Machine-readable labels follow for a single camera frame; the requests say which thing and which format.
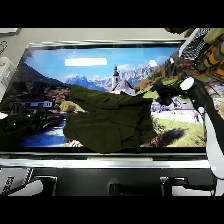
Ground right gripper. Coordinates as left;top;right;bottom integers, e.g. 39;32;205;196
151;78;183;107

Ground dark green shorts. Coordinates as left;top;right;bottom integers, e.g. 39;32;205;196
62;83;159;155

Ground black white checked garment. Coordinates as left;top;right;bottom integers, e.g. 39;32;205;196
178;27;212;62

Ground yellow patterned garment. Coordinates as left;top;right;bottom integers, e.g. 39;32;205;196
191;27;224;82

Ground silver frame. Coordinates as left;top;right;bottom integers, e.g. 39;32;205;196
0;151;224;197

